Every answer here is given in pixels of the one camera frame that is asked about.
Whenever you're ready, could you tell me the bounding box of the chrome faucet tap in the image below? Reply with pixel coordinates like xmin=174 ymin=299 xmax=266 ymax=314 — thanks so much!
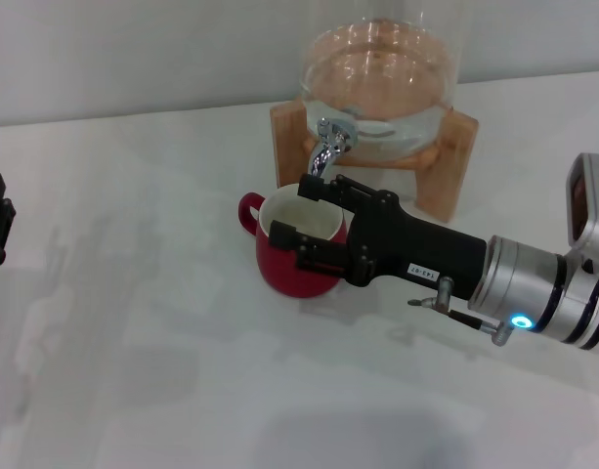
xmin=306 ymin=115 xmax=360 ymax=178

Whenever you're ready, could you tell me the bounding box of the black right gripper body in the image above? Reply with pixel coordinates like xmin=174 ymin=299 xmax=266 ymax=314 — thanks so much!
xmin=344 ymin=189 xmax=490 ymax=300

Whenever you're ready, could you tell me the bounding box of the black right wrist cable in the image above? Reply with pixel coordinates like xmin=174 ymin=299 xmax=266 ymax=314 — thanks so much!
xmin=447 ymin=309 xmax=514 ymax=347

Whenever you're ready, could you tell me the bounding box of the wooden dispenser stand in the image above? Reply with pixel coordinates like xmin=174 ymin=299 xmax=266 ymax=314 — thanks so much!
xmin=269 ymin=99 xmax=479 ymax=225

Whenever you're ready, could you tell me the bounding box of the glass water dispenser jar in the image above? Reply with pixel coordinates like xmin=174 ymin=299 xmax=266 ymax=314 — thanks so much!
xmin=297 ymin=0 xmax=460 ymax=160

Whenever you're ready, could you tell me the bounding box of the red ceramic cup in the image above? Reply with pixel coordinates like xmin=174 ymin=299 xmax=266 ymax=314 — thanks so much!
xmin=237 ymin=183 xmax=352 ymax=299

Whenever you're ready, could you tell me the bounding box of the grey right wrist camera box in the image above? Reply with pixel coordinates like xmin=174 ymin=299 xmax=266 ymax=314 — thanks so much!
xmin=566 ymin=152 xmax=599 ymax=280

